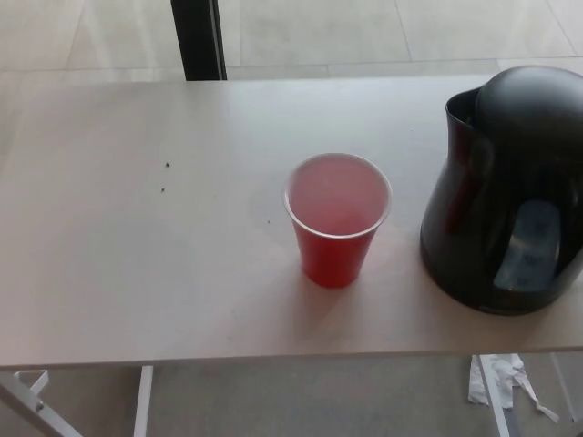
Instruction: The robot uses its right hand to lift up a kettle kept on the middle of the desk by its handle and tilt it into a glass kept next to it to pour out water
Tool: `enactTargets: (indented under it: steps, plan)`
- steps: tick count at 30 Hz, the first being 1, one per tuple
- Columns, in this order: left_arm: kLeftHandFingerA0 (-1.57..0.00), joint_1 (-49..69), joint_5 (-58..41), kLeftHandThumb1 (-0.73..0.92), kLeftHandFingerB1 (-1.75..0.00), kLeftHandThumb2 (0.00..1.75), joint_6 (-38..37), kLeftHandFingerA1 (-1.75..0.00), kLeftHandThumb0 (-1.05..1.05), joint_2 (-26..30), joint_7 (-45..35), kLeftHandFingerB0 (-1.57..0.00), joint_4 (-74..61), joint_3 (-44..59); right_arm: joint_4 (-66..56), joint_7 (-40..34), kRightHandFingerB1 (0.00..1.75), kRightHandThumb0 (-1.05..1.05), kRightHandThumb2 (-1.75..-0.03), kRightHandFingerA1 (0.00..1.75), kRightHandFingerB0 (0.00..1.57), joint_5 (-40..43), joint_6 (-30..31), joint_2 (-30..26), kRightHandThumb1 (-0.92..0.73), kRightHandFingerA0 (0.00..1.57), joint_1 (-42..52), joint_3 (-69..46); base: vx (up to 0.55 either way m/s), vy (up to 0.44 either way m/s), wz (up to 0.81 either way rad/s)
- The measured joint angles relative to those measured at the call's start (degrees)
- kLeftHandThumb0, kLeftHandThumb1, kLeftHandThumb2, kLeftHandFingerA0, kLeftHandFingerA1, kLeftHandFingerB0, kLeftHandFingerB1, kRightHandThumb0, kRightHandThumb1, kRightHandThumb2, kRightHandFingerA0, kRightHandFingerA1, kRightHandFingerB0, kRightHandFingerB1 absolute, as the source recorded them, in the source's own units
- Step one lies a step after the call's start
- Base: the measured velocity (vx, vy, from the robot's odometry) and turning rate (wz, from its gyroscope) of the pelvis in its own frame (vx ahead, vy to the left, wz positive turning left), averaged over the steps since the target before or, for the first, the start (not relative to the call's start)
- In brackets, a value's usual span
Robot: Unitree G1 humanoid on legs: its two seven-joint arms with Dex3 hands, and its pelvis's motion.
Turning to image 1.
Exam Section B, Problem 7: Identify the white slanted table leg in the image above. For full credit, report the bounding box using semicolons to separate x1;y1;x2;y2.
0;369;84;437

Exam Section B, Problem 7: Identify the crumpled white paper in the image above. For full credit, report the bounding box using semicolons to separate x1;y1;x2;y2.
467;353;561;422

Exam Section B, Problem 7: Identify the white table brace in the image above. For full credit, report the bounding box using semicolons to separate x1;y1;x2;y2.
13;369;49;393

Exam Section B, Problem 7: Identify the black vertical post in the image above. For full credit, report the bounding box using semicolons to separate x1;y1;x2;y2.
170;0;229;82

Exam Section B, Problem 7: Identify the white upright table leg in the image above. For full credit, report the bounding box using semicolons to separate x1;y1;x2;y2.
132;365;155;437
477;354;515;437

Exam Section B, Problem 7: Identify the red plastic cup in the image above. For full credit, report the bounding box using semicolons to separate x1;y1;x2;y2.
281;153;394;290

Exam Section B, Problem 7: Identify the black electric kettle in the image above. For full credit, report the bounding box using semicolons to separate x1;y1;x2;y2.
418;65;583;317

